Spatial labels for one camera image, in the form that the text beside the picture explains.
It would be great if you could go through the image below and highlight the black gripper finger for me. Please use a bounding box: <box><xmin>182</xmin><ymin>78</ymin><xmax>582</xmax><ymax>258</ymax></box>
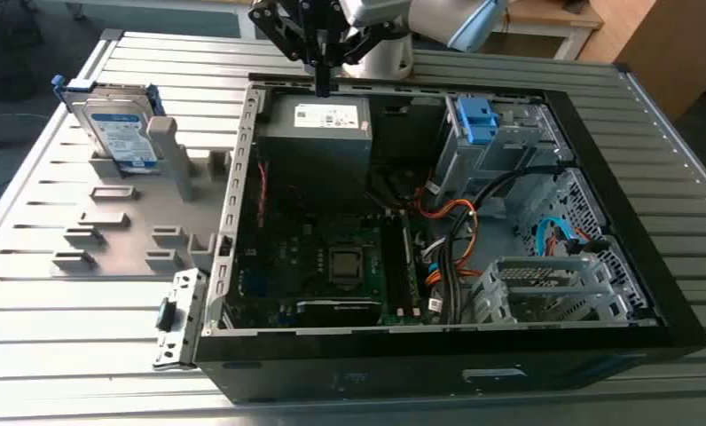
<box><xmin>323</xmin><ymin>20</ymin><xmax>399</xmax><ymax>99</ymax></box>
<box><xmin>247</xmin><ymin>0</ymin><xmax>326</xmax><ymax>99</ymax></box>

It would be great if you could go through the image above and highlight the hard disk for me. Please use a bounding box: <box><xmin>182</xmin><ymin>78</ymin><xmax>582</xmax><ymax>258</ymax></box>
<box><xmin>50</xmin><ymin>75</ymin><xmax>166</xmax><ymax>173</ymax></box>

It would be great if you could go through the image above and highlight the blue data wire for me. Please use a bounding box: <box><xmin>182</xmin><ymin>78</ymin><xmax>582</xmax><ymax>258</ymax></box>
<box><xmin>534</xmin><ymin>216</ymin><xmax>612</xmax><ymax>259</ymax></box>

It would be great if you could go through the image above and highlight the perforated metal disk bay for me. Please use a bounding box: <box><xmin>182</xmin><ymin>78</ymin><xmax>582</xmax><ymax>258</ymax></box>
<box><xmin>464</xmin><ymin>253</ymin><xmax>632</xmax><ymax>325</ymax></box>

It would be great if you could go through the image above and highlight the grey power supply unit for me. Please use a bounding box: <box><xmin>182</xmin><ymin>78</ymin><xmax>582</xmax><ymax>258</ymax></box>
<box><xmin>256</xmin><ymin>93</ymin><xmax>374</xmax><ymax>214</ymax></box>

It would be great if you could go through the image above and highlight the tall metal drive cage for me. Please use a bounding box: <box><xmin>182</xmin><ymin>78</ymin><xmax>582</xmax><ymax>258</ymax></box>
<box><xmin>435</xmin><ymin>95</ymin><xmax>574</xmax><ymax>196</ymax></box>

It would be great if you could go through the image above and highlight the black office chair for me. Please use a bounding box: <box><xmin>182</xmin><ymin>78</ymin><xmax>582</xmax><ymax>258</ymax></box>
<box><xmin>0</xmin><ymin>0</ymin><xmax>42</xmax><ymax>104</ymax></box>

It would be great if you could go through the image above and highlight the silver CPU in socket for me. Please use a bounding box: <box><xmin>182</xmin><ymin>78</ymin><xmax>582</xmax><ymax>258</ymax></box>
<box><xmin>328</xmin><ymin>249</ymin><xmax>364</xmax><ymax>283</ymax></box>

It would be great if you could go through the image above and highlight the black RAM stick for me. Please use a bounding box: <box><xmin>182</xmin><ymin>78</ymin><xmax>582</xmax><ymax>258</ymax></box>
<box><xmin>399</xmin><ymin>211</ymin><xmax>422</xmax><ymax>312</ymax></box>

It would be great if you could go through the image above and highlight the green motherboard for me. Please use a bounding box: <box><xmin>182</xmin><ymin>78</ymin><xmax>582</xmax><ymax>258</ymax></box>
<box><xmin>234</xmin><ymin>212</ymin><xmax>443</xmax><ymax>327</ymax></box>

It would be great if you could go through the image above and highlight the wooden cabinet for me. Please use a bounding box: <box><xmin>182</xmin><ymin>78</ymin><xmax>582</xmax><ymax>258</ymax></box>
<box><xmin>576</xmin><ymin>0</ymin><xmax>706</xmax><ymax>123</ymax></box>

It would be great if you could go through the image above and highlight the grey parts rack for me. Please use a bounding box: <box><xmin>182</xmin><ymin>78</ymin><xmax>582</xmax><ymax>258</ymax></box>
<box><xmin>50</xmin><ymin>114</ymin><xmax>236</xmax><ymax>279</ymax></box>

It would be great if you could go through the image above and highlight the black graphics card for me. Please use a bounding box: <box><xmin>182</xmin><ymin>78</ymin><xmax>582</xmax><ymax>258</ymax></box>
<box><xmin>296</xmin><ymin>299</ymin><xmax>384</xmax><ymax>326</ymax></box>

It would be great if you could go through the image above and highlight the black open PC case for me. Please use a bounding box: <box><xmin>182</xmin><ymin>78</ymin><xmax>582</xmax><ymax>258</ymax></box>
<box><xmin>192</xmin><ymin>73</ymin><xmax>706</xmax><ymax>405</ymax></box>

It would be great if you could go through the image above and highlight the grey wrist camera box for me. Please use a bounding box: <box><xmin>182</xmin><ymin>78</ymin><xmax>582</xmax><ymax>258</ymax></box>
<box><xmin>338</xmin><ymin>0</ymin><xmax>414</xmax><ymax>28</ymax></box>

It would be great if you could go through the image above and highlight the wooden desk with white frame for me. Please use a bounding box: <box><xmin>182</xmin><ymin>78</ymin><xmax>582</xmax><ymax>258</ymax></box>
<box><xmin>62</xmin><ymin>0</ymin><xmax>604</xmax><ymax>61</ymax></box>

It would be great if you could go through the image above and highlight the thin red wire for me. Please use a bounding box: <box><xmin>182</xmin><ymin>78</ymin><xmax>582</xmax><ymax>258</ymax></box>
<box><xmin>256</xmin><ymin>160</ymin><xmax>270</xmax><ymax>225</ymax></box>

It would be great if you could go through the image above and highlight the orange power wire bundle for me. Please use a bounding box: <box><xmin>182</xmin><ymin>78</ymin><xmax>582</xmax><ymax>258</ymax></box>
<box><xmin>416</xmin><ymin>199</ymin><xmax>484</xmax><ymax>289</ymax></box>

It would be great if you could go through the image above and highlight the long black cable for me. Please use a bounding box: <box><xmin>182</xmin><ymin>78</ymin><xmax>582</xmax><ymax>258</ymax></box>
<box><xmin>438</xmin><ymin>164</ymin><xmax>574</xmax><ymax>324</ymax></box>

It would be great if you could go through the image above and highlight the silver hinged slot bracket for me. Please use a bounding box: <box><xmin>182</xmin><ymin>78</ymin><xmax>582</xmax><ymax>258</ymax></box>
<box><xmin>152</xmin><ymin>267</ymin><xmax>211</xmax><ymax>372</ymax></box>

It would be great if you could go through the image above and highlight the blue black bracket latch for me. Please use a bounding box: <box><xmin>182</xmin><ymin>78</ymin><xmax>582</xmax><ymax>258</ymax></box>
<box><xmin>155</xmin><ymin>297</ymin><xmax>178</xmax><ymax>332</ymax></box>

